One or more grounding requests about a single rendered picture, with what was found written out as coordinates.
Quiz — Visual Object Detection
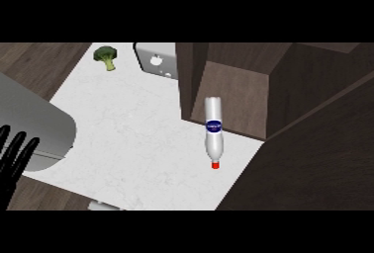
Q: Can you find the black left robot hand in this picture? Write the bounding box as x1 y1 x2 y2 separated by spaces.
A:
0 124 41 211

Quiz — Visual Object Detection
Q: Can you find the white water bottle red cap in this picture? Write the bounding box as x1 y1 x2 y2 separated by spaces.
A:
202 96 224 170

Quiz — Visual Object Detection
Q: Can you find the dark wooden cabinet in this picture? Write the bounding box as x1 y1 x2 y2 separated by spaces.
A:
176 42 374 142

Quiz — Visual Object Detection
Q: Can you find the dark wooden cabinet door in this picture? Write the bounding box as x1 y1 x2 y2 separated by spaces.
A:
214 70 374 211

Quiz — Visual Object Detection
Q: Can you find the pale grey rounded object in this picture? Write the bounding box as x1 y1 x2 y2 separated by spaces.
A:
86 200 122 211

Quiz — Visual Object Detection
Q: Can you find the green broccoli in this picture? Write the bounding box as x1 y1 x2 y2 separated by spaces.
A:
91 45 120 72

